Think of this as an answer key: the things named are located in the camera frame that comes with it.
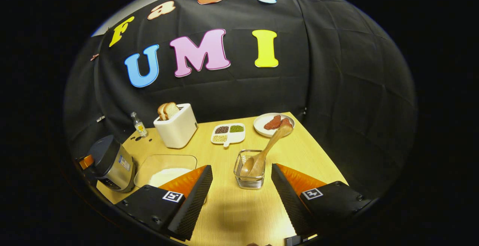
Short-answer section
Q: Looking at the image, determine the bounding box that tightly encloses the white round plate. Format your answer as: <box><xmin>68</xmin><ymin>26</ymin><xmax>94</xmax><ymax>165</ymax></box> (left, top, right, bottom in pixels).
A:
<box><xmin>253</xmin><ymin>113</ymin><xmax>296</xmax><ymax>138</ymax></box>

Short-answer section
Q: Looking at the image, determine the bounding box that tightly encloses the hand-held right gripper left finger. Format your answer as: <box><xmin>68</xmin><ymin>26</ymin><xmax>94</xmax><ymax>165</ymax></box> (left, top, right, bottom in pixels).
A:
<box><xmin>114</xmin><ymin>165</ymin><xmax>213</xmax><ymax>241</ymax></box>

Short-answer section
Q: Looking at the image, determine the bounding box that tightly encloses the small glass bottle yellow label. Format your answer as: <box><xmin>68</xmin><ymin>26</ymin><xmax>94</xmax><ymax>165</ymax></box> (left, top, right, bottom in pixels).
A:
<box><xmin>130</xmin><ymin>112</ymin><xmax>148</xmax><ymax>138</ymax></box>

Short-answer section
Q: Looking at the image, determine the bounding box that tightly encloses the white toaster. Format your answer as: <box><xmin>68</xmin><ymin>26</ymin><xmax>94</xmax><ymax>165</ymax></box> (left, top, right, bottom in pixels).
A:
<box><xmin>153</xmin><ymin>103</ymin><xmax>198</xmax><ymax>149</ymax></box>

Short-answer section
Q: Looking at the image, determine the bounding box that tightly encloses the wooden spoon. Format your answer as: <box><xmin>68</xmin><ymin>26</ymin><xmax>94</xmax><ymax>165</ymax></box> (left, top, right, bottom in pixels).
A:
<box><xmin>240</xmin><ymin>123</ymin><xmax>293</xmax><ymax>177</ymax></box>

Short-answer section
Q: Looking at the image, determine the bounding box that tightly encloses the metal wire chopstick holder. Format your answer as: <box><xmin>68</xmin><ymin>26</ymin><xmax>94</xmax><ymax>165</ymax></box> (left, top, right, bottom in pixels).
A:
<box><xmin>234</xmin><ymin>149</ymin><xmax>266</xmax><ymax>190</ymax></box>

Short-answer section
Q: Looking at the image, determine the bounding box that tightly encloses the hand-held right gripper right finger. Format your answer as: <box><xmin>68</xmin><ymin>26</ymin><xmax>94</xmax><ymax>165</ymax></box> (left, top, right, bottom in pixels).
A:
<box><xmin>271</xmin><ymin>163</ymin><xmax>373</xmax><ymax>239</ymax></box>

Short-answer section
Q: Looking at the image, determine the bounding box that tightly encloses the black backdrop cloth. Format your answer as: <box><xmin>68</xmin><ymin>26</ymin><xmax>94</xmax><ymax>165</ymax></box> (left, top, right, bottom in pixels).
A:
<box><xmin>64</xmin><ymin>0</ymin><xmax>418</xmax><ymax>198</ymax></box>

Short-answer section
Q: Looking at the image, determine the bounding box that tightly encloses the white divided dish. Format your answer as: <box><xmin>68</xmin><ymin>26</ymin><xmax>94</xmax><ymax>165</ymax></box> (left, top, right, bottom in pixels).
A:
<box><xmin>211</xmin><ymin>123</ymin><xmax>246</xmax><ymax>148</ymax></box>

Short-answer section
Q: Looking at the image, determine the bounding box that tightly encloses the black and silver rice cooker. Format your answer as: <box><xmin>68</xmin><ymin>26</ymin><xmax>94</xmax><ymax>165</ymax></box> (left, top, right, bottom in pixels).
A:
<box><xmin>87</xmin><ymin>135</ymin><xmax>136</xmax><ymax>193</ymax></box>

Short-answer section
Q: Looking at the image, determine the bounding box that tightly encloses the clear plastic container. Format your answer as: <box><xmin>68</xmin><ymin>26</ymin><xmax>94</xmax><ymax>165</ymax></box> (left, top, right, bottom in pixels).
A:
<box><xmin>134</xmin><ymin>154</ymin><xmax>207</xmax><ymax>203</ymax></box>

